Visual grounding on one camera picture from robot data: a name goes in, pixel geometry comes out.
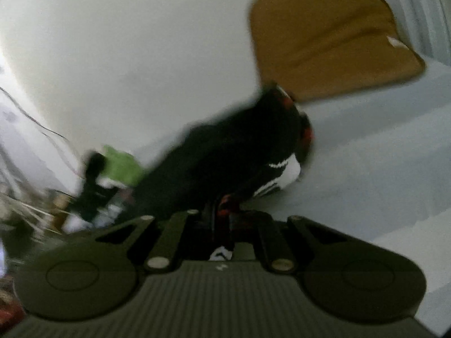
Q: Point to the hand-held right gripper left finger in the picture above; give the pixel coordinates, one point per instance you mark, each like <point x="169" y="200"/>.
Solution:
<point x="176" y="232"/>

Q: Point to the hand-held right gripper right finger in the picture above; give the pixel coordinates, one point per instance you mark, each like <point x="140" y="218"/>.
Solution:
<point x="271" y="243"/>

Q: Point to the black garment with white print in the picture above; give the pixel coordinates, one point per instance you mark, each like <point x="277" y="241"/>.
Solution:
<point x="225" y="162"/>

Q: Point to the white cloth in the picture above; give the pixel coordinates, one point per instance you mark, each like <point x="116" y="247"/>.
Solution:
<point x="110" y="183"/>

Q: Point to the green cloth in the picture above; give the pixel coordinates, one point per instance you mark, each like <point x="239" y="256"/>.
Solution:
<point x="121" y="165"/>

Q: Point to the dark cloth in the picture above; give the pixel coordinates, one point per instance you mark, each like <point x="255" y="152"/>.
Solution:
<point x="92" y="186"/>

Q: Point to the wooden chair seat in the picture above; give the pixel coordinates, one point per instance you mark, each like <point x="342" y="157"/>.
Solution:
<point x="327" y="42"/>

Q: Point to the white door frame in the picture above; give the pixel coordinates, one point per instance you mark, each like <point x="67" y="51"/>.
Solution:
<point x="422" y="7"/>

